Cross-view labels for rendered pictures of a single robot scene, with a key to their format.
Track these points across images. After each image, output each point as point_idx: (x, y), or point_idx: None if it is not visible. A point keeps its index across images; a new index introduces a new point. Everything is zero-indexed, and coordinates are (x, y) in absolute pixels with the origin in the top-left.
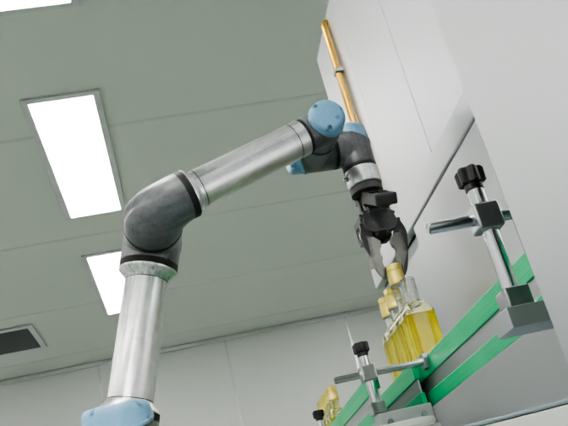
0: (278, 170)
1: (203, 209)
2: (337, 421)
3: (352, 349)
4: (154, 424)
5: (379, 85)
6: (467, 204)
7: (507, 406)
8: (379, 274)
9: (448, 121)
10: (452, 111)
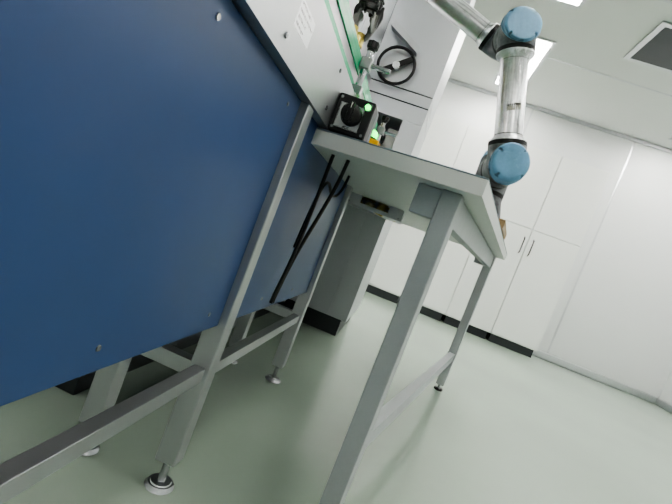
0: (440, 9)
1: (477, 47)
2: (366, 86)
3: (388, 119)
4: (479, 163)
5: None
6: None
7: None
8: (368, 38)
9: (354, 0)
10: (355, 4)
